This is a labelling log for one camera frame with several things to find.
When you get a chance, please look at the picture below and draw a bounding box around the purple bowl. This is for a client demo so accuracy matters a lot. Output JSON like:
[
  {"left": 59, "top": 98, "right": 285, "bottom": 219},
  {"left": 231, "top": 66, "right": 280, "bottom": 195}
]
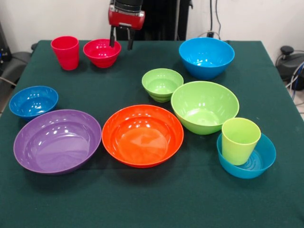
[{"left": 13, "top": 109, "right": 102, "bottom": 176}]

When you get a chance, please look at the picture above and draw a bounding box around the black equipment case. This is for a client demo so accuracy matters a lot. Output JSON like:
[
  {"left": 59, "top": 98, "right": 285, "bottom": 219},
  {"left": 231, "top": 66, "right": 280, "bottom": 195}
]
[{"left": 0, "top": 21, "right": 12, "bottom": 69}]

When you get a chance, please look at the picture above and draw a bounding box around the large green bowl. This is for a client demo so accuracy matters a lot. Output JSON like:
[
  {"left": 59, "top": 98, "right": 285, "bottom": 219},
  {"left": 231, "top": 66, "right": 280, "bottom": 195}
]
[{"left": 171, "top": 81, "right": 240, "bottom": 136}]

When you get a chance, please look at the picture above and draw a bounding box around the green cup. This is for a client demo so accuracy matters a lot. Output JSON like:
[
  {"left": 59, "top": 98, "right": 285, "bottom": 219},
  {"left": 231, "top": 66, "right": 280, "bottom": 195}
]
[{"left": 221, "top": 117, "right": 262, "bottom": 166}]

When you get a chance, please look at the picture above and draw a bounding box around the black pedestal leg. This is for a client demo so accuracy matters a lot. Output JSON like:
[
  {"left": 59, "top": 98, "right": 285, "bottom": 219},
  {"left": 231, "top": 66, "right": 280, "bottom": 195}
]
[
  {"left": 7, "top": 51, "right": 33, "bottom": 83},
  {"left": 275, "top": 46, "right": 304, "bottom": 83}
]

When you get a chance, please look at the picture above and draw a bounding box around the small green bowl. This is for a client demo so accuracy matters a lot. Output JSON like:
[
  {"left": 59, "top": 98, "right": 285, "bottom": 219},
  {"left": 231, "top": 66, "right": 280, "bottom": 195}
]
[{"left": 141, "top": 68, "right": 184, "bottom": 103}]

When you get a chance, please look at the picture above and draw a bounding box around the black wall cable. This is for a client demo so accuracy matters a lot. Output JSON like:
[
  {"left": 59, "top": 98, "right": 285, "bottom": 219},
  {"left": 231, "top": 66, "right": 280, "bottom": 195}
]
[{"left": 210, "top": 0, "right": 221, "bottom": 40}]

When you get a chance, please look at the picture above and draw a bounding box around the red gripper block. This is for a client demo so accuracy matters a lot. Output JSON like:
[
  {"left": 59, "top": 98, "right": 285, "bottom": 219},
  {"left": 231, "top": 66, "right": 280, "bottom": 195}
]
[{"left": 108, "top": 4, "right": 146, "bottom": 51}]

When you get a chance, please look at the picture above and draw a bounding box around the orange bowl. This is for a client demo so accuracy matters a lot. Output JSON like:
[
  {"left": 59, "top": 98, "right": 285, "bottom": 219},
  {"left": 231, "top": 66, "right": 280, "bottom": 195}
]
[{"left": 101, "top": 104, "right": 185, "bottom": 169}]

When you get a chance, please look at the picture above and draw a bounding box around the pink cup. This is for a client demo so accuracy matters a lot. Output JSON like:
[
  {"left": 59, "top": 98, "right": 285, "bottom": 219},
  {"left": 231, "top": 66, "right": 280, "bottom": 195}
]
[{"left": 50, "top": 36, "right": 80, "bottom": 71}]

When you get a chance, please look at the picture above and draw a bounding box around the dark green tablecloth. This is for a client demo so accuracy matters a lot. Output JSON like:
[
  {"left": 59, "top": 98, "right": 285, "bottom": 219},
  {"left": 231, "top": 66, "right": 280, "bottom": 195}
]
[{"left": 0, "top": 39, "right": 304, "bottom": 228}]

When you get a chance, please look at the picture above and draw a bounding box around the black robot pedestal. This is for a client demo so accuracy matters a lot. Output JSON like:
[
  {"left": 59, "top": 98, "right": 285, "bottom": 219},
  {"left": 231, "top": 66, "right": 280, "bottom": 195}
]
[{"left": 109, "top": 0, "right": 193, "bottom": 41}]

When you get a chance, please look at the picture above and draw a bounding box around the light blue ribbed bowl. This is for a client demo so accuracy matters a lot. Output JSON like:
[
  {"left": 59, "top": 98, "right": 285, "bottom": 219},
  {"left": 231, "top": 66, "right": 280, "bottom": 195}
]
[{"left": 216, "top": 132, "right": 277, "bottom": 179}]

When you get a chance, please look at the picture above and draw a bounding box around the pink bowl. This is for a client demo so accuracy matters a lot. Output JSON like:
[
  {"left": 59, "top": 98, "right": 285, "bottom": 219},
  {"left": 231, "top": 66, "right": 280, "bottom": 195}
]
[{"left": 83, "top": 38, "right": 122, "bottom": 69}]

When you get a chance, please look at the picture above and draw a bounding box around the small dark blue bowl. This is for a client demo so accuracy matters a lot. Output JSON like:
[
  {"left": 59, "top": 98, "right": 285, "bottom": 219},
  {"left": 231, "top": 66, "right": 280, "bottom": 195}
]
[{"left": 9, "top": 85, "right": 59, "bottom": 120}]

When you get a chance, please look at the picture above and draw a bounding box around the large blue bowl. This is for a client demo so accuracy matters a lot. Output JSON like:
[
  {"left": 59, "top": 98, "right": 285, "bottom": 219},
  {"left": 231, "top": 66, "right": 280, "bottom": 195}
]
[{"left": 178, "top": 37, "right": 236, "bottom": 80}]

